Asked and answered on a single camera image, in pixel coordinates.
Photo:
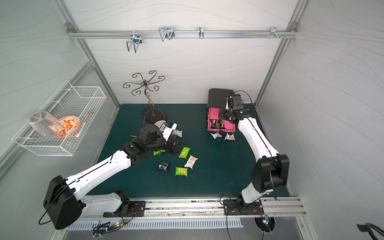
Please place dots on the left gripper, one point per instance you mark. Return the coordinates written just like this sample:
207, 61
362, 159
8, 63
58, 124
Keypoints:
173, 146

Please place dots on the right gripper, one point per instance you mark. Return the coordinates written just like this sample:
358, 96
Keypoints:
221, 117

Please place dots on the white cookie packet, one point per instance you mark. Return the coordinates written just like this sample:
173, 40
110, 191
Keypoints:
177, 133
191, 162
216, 135
230, 137

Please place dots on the pink top drawer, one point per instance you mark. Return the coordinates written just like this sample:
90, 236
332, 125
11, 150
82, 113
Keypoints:
213, 113

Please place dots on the black cookie packet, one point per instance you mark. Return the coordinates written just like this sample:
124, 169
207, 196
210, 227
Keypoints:
214, 124
221, 124
163, 166

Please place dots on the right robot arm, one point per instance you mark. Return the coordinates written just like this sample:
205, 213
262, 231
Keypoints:
272, 168

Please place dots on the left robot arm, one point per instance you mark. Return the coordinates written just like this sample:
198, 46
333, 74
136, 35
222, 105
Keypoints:
67, 199

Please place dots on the black pink drawer cabinet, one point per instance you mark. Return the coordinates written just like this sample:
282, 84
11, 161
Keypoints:
217, 98

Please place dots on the green cookie packet centre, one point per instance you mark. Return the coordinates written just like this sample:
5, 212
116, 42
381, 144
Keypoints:
184, 153

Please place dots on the green cookie packet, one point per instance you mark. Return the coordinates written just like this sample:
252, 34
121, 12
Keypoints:
181, 171
158, 152
184, 153

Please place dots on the green cookie packet left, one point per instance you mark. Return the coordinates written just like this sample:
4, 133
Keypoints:
158, 152

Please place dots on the green cookie packet lower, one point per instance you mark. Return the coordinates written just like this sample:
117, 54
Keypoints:
181, 171

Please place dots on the white woven basket bowl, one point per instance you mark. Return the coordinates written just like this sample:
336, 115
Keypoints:
160, 123

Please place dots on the metal scroll jewelry stand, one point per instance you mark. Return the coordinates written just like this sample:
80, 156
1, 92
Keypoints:
146, 87

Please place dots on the small metal hook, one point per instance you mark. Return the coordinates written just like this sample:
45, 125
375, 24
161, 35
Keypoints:
201, 32

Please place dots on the metal hook clamp middle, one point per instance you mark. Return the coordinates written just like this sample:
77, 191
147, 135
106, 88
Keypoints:
166, 33

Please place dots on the metal hook clamp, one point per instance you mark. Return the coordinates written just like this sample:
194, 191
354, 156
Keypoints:
134, 43
166, 33

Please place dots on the white vent grille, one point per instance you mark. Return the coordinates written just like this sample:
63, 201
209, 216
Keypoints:
162, 224

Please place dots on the orange patterned bowl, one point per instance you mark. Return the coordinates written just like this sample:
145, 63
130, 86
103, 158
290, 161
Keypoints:
69, 127

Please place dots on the metal hook clamp left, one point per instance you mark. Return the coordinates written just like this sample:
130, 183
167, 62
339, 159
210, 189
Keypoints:
134, 43

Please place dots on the round floor port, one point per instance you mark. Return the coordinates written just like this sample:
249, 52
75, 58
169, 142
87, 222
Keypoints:
266, 224

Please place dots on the clear glass cup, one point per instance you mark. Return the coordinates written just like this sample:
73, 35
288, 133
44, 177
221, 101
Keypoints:
45, 124

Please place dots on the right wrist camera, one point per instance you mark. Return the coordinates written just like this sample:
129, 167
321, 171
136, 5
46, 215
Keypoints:
235, 102

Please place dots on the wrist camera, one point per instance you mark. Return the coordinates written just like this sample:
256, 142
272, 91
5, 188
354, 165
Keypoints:
235, 102
168, 129

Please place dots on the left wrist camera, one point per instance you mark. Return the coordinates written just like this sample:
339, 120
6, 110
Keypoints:
168, 129

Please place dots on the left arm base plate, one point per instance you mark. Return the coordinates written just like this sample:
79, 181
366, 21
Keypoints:
128, 210

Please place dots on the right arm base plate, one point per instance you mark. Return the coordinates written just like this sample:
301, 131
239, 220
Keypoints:
233, 208

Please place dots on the metal bracket right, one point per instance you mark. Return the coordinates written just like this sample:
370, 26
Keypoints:
273, 34

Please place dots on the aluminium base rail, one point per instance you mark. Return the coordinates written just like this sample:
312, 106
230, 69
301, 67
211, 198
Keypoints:
188, 208

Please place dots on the horizontal aluminium rail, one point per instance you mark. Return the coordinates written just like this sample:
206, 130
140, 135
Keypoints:
192, 34

